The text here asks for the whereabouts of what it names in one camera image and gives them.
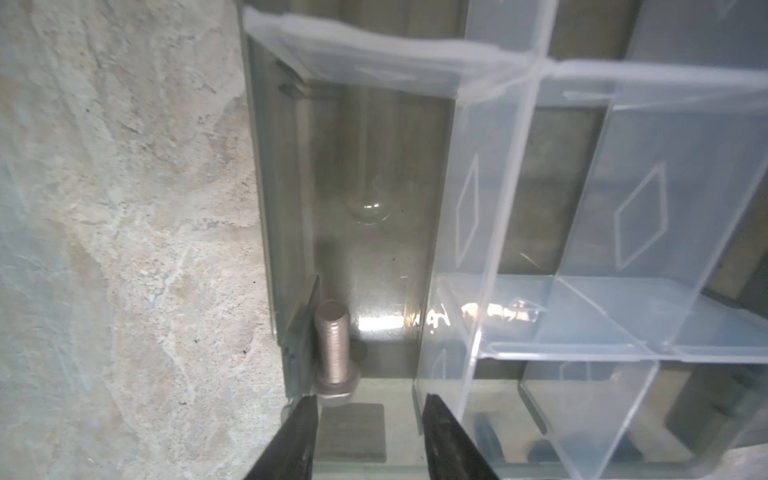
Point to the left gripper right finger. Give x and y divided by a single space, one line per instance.
450 453

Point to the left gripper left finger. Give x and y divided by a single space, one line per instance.
290 454

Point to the silver hex bolt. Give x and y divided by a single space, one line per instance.
337 375

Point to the clear compartment organizer box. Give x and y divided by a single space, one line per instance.
552 214

